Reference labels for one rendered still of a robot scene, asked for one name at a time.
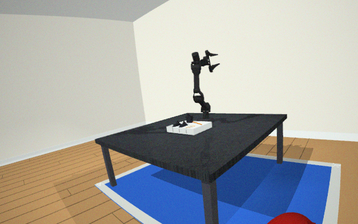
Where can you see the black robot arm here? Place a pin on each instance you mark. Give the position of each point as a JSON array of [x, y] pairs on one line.
[[196, 68]]

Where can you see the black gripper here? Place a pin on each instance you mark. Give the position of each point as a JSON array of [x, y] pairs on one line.
[[205, 62]]

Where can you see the white flat panel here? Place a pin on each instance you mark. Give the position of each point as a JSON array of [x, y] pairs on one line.
[[189, 128]]

